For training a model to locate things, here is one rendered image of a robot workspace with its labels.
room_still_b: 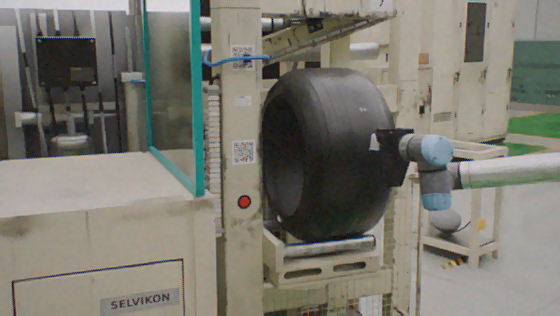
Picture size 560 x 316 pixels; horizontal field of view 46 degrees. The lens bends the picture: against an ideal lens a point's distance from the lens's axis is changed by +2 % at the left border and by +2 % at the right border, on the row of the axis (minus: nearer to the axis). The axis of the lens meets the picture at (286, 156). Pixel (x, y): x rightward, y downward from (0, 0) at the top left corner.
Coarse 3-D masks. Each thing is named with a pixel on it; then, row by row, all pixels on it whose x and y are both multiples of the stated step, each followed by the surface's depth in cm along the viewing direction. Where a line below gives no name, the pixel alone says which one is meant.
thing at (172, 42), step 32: (160, 0) 149; (192, 0) 120; (160, 32) 152; (192, 32) 121; (160, 64) 154; (192, 64) 122; (160, 96) 158; (192, 96) 123; (160, 128) 161; (192, 128) 128; (160, 160) 160; (192, 160) 130; (192, 192) 129
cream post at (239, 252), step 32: (224, 0) 191; (256, 0) 195; (224, 32) 193; (256, 32) 197; (224, 64) 195; (256, 64) 198; (224, 96) 197; (256, 96) 200; (224, 128) 198; (256, 128) 202; (224, 160) 200; (256, 160) 204; (224, 192) 202; (256, 192) 206; (224, 224) 205; (256, 224) 208; (224, 256) 207; (256, 256) 210; (224, 288) 210; (256, 288) 212
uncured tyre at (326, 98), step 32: (288, 96) 206; (320, 96) 197; (352, 96) 200; (288, 128) 244; (320, 128) 193; (352, 128) 194; (288, 160) 246; (320, 160) 192; (352, 160) 193; (384, 160) 197; (288, 192) 242; (320, 192) 194; (352, 192) 196; (384, 192) 200; (288, 224) 215; (320, 224) 201; (352, 224) 205
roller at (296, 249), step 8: (320, 240) 211; (328, 240) 211; (336, 240) 212; (344, 240) 213; (352, 240) 213; (360, 240) 214; (368, 240) 215; (288, 248) 205; (296, 248) 206; (304, 248) 207; (312, 248) 208; (320, 248) 209; (328, 248) 210; (336, 248) 211; (344, 248) 212; (352, 248) 214; (360, 248) 216; (288, 256) 206; (296, 256) 207
